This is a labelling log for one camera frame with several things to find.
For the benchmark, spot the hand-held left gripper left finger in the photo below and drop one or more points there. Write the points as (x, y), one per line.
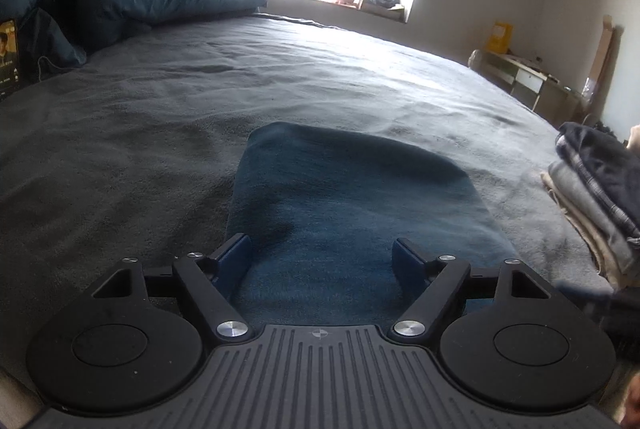
(232, 264)

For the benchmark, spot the grey fleece bed sheet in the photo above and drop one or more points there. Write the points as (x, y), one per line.
(250, 74)

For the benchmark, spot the small wooden desk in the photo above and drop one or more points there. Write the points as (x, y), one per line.
(525, 79)

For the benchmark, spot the flat cardboard box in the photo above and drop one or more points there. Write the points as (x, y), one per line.
(382, 13)

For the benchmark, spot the black smartphone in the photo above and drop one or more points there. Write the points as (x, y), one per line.
(9, 59)

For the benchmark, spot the stack of folded clothes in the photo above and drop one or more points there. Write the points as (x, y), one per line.
(600, 159)

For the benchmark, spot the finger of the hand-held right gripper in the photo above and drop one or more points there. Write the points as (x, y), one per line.
(587, 296)

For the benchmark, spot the tall cardboard box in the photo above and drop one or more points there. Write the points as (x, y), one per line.
(605, 59)

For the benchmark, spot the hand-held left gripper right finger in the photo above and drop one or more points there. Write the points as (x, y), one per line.
(407, 266)

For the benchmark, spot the cream folded garment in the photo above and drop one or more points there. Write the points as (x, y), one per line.
(590, 249)

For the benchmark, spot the blue denim jeans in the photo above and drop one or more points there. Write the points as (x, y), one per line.
(350, 199)

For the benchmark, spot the white rolled bundle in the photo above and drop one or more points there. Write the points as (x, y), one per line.
(475, 60)

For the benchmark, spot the yellow box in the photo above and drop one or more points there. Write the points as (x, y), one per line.
(500, 39)

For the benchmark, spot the grey folded garment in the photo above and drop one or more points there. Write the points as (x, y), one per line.
(580, 194)

